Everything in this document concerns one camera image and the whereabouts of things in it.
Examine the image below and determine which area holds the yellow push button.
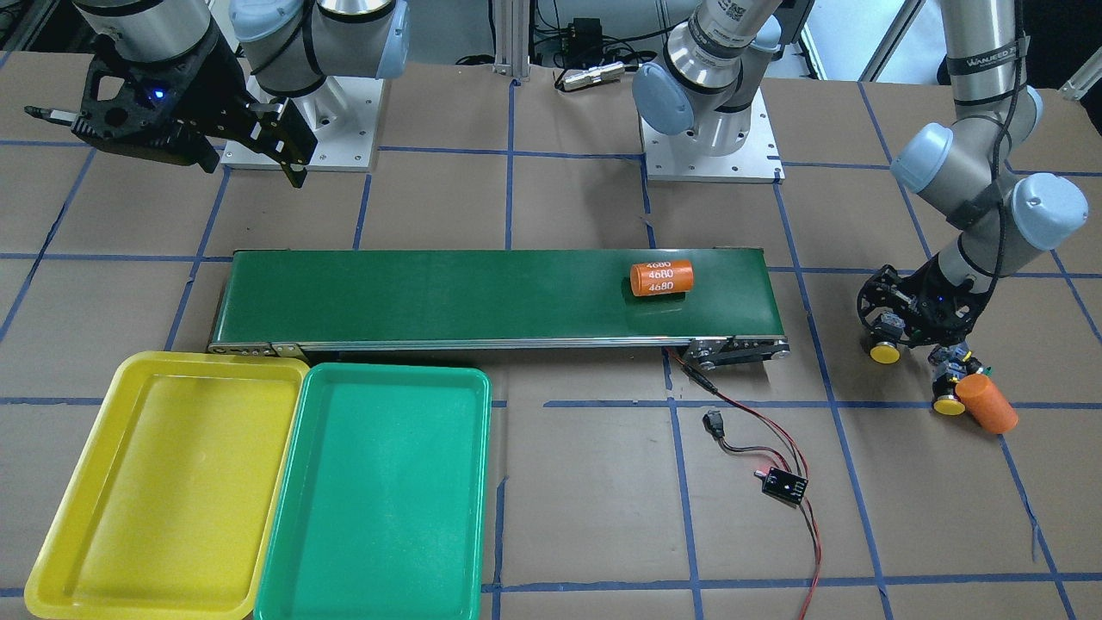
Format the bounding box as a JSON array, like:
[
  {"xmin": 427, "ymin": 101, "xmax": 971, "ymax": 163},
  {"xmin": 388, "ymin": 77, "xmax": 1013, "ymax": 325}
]
[
  {"xmin": 932, "ymin": 361, "xmax": 968, "ymax": 416},
  {"xmin": 869, "ymin": 313, "xmax": 906, "ymax": 365}
]

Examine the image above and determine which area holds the green conveyor belt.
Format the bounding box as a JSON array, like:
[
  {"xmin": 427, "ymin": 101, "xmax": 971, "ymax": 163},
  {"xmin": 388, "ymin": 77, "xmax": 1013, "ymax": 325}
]
[{"xmin": 208, "ymin": 248, "xmax": 789, "ymax": 369}]

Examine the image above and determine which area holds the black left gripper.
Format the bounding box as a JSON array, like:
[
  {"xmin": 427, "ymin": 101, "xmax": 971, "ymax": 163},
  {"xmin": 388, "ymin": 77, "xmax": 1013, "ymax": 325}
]
[{"xmin": 857, "ymin": 258, "xmax": 991, "ymax": 348}]

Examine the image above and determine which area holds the yellow plastic tray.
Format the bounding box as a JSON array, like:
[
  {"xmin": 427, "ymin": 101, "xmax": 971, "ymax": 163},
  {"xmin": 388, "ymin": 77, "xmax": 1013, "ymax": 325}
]
[{"xmin": 23, "ymin": 350, "xmax": 307, "ymax": 619}]

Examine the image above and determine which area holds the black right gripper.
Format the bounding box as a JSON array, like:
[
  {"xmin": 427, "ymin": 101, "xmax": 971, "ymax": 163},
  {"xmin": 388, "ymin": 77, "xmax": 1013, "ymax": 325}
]
[{"xmin": 24, "ymin": 34, "xmax": 318, "ymax": 189}]

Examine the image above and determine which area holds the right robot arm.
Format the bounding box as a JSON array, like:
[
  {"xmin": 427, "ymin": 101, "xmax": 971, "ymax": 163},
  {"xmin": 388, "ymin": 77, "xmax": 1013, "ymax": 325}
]
[{"xmin": 25, "ymin": 1, "xmax": 409, "ymax": 188}]

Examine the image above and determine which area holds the orange cylinder with 4680 print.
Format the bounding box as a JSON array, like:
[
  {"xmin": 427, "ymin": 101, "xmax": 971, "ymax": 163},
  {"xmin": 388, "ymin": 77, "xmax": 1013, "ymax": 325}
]
[{"xmin": 628, "ymin": 259, "xmax": 694, "ymax": 297}]

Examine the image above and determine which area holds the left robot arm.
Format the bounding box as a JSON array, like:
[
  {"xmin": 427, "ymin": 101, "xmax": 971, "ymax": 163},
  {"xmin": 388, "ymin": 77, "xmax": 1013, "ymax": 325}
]
[{"xmin": 633, "ymin": 1, "xmax": 1089, "ymax": 363}]

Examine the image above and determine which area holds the silver connector on table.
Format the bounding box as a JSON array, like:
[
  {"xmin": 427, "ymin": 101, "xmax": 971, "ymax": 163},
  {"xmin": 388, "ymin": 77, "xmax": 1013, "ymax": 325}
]
[{"xmin": 554, "ymin": 59, "xmax": 627, "ymax": 93}]

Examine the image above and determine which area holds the green plastic tray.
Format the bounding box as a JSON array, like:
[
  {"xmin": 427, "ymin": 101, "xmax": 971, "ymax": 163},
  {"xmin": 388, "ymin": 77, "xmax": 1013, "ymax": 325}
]
[{"xmin": 253, "ymin": 363, "xmax": 491, "ymax": 619}]

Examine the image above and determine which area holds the plain orange cylinder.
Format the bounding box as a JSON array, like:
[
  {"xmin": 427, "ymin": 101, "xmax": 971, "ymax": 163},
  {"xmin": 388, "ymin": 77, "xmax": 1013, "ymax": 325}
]
[{"xmin": 954, "ymin": 373, "xmax": 1019, "ymax": 433}]

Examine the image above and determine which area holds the aluminium frame post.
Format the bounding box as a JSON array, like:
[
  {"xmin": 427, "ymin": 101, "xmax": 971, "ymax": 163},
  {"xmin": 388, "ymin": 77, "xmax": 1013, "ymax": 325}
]
[{"xmin": 491, "ymin": 0, "xmax": 532, "ymax": 83}]

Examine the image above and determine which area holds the black electronics box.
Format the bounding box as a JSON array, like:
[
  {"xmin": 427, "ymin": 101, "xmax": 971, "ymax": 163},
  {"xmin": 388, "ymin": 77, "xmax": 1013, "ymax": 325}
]
[{"xmin": 564, "ymin": 17, "xmax": 603, "ymax": 56}]

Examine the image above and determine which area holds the red black power cable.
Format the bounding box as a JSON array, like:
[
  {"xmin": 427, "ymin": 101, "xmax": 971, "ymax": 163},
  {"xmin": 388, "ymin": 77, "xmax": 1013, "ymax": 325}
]
[{"xmin": 665, "ymin": 346, "xmax": 823, "ymax": 620}]

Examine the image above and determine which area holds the black controller board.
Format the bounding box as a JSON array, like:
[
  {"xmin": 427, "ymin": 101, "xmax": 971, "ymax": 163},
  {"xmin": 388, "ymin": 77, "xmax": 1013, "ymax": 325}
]
[{"xmin": 756, "ymin": 468, "xmax": 808, "ymax": 507}]

